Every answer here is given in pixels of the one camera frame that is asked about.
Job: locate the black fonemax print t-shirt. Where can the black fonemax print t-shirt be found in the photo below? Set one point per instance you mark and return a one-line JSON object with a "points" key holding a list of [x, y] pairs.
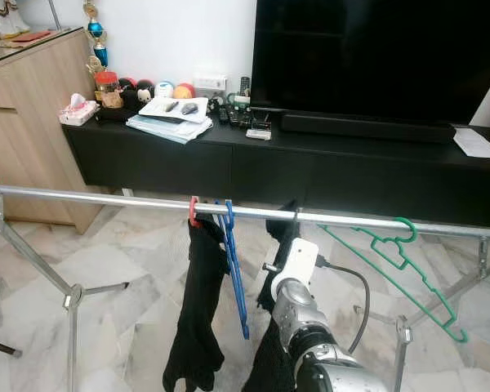
{"points": [[282, 245], [200, 286]]}

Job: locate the red plastic hanger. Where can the red plastic hanger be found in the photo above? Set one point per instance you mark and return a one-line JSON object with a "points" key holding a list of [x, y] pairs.
{"points": [[193, 214]]}

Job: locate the blue plastic hanger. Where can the blue plastic hanger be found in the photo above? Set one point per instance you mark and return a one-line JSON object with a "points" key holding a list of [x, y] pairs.
{"points": [[239, 294]]}

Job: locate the green plastic hanger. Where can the green plastic hanger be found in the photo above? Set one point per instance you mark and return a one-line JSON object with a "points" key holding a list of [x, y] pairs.
{"points": [[411, 227]]}

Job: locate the light wooden cabinet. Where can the light wooden cabinet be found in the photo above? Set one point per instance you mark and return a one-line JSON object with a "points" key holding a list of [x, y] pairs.
{"points": [[24, 122]]}

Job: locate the pink tissue box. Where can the pink tissue box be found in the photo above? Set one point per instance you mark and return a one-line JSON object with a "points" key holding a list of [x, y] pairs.
{"points": [[77, 114]]}

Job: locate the silver metal clothes rack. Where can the silver metal clothes rack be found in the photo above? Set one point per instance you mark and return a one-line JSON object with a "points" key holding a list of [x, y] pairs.
{"points": [[114, 200]]}

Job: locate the black metal chair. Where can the black metal chair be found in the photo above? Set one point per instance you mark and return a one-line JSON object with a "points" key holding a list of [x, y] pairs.
{"points": [[4, 349]]}

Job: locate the red-lidded glass jar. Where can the red-lidded glass jar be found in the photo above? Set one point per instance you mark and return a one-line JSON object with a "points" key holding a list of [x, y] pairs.
{"points": [[108, 90]]}

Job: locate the red book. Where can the red book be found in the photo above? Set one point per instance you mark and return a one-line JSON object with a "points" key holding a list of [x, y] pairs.
{"points": [[33, 37]]}

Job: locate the white porcelain figurine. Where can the white porcelain figurine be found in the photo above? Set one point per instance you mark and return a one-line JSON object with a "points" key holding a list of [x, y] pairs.
{"points": [[4, 20]]}

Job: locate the stack of white papers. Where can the stack of white papers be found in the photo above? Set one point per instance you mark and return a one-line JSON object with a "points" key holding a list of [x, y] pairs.
{"points": [[163, 131]]}

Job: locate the white rectangular tray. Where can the white rectangular tray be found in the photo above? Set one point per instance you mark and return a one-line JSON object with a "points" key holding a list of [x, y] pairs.
{"points": [[155, 108]]}

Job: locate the black ball white face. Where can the black ball white face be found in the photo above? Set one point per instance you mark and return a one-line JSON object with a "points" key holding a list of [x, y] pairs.
{"points": [[144, 86]]}

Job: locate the gold blue trophy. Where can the gold blue trophy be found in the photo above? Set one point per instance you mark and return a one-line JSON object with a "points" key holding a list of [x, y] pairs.
{"points": [[95, 31]]}

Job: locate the white blue ball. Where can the white blue ball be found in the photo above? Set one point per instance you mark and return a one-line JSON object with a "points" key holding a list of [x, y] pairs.
{"points": [[164, 88]]}

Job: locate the black television console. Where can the black television console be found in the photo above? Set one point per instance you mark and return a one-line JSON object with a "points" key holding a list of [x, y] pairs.
{"points": [[196, 167]]}

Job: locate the orange ball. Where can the orange ball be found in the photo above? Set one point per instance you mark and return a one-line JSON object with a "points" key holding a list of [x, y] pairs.
{"points": [[184, 91]]}

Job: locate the black remote control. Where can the black remote control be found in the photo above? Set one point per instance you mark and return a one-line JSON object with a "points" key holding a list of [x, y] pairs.
{"points": [[223, 113]]}

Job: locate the green mug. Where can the green mug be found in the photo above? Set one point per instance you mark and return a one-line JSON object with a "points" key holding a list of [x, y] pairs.
{"points": [[238, 100]]}

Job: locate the small white box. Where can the small white box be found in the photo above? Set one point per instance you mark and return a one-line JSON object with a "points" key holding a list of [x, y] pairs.
{"points": [[259, 134]]}

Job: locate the black soundbar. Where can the black soundbar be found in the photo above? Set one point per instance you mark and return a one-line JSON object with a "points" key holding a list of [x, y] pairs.
{"points": [[359, 126]]}

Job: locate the black flat television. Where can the black flat television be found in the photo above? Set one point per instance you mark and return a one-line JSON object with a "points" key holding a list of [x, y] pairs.
{"points": [[359, 57]]}

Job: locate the white paper sheet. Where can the white paper sheet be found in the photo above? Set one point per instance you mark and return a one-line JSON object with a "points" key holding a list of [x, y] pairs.
{"points": [[478, 143]]}

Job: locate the white wall socket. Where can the white wall socket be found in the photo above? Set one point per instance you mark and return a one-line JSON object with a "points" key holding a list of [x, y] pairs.
{"points": [[210, 86]]}

